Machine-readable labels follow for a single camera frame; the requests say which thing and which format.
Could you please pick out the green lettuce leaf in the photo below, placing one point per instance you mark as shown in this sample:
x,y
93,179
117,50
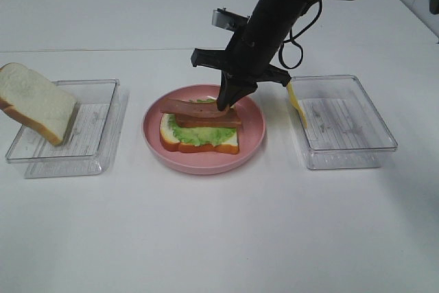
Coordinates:
x,y
202,133

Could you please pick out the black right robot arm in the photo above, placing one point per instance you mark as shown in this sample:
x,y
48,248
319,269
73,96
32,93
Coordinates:
x,y
276,11

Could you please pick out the bread slice with orange crust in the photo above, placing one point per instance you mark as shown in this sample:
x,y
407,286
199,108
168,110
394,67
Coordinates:
x,y
199,143

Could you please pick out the clear right plastic tray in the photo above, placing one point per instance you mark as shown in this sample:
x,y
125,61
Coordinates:
x,y
340,127

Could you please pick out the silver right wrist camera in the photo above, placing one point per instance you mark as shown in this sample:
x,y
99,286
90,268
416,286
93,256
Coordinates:
x,y
226,20

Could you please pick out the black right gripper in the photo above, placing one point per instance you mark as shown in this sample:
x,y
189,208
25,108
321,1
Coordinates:
x,y
246,60

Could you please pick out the yellow cheese slice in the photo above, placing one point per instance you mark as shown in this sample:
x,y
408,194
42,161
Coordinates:
x,y
294,102

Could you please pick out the bacon strip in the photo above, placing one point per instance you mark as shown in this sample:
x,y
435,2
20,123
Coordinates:
x,y
229,120
192,109

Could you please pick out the clear left plastic tray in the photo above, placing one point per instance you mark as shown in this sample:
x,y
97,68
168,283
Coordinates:
x,y
91,141

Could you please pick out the white bread slice in tray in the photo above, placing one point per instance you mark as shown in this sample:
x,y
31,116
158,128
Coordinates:
x,y
34,101

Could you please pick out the clear plastic tray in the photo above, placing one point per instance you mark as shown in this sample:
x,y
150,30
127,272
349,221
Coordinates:
x,y
91,141
340,127

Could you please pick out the pink round plate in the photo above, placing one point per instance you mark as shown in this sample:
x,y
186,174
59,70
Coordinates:
x,y
250,135

